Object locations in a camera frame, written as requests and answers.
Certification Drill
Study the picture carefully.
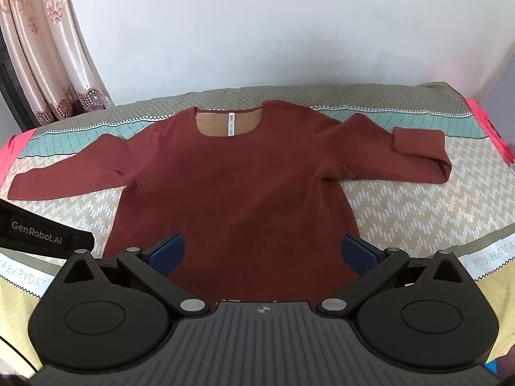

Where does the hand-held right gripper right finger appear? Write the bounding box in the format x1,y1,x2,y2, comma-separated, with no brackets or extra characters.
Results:
317,232,478,317

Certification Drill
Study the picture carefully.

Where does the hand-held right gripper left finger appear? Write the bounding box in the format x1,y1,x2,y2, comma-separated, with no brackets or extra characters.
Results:
52,232,211,317

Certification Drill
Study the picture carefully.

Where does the maroon long-sleeved sweater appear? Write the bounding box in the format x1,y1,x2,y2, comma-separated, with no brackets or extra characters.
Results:
7,100,453,303

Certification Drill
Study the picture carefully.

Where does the patterned bed blanket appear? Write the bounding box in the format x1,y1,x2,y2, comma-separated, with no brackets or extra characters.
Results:
0,82,515,374

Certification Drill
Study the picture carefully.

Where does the pink cloth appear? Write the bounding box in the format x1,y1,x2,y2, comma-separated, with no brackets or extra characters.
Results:
0,131,35,188
464,97,515,165

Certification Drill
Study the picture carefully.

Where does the pink lace curtain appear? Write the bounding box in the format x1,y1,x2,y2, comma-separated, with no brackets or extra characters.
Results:
0,0,116,128

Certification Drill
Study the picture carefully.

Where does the dark window frame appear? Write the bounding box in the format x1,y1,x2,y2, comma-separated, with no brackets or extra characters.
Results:
0,28,35,137

